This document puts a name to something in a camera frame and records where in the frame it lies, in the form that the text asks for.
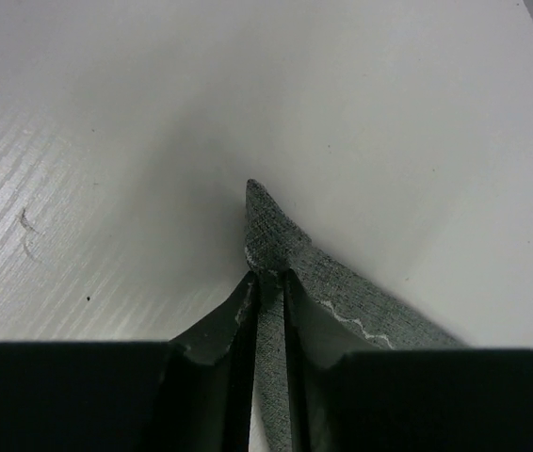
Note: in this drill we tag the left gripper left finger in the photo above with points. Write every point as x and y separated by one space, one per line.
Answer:
190 393

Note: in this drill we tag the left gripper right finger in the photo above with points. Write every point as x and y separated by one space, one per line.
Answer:
346 395

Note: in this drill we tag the grey cloth napkin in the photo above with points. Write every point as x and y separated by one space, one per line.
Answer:
275 243

